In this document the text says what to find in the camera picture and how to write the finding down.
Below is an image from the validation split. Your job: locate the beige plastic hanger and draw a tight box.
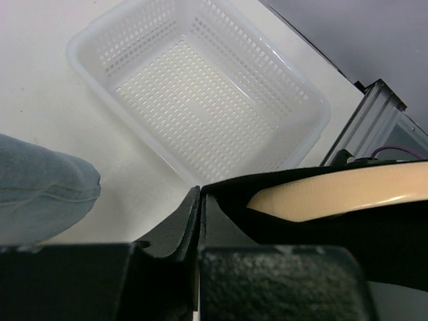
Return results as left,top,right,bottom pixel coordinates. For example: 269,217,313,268
247,161,427,222

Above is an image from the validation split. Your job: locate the white perforated plastic basket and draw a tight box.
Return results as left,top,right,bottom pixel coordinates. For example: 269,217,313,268
66,1,330,185

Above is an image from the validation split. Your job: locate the light blue denim shirt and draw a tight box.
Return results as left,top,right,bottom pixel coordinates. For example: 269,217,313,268
1,135,101,245

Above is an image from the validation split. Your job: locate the black skirt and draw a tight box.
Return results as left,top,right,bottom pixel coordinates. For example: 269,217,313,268
201,165,427,291

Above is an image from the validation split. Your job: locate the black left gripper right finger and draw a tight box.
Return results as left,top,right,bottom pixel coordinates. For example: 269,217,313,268
198,195,378,320

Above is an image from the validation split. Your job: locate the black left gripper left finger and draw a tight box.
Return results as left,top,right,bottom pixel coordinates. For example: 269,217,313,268
1,187,201,320

